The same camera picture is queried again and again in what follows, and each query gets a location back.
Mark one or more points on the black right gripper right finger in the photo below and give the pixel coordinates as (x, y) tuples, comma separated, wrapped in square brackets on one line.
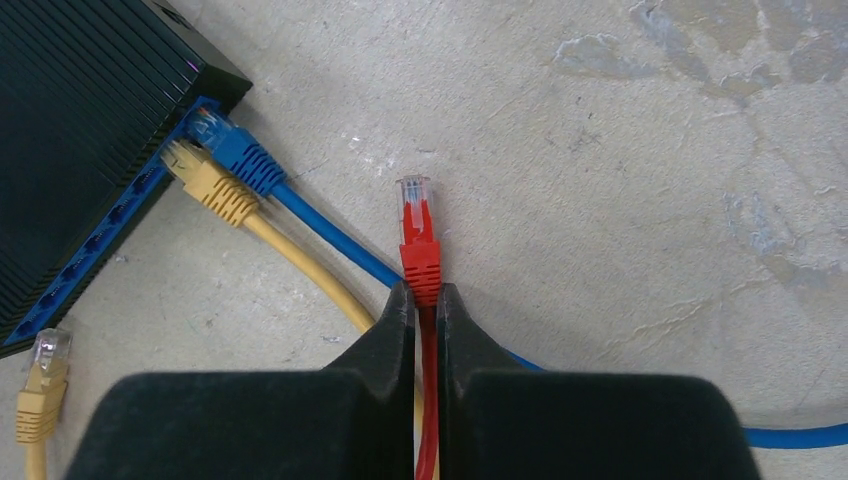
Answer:
[(502, 420)]

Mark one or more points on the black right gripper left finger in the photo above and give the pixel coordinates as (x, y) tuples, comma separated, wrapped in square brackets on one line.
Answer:
[(352, 419)]

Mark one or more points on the black network switch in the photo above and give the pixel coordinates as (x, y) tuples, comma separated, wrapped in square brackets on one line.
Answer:
[(91, 91)]

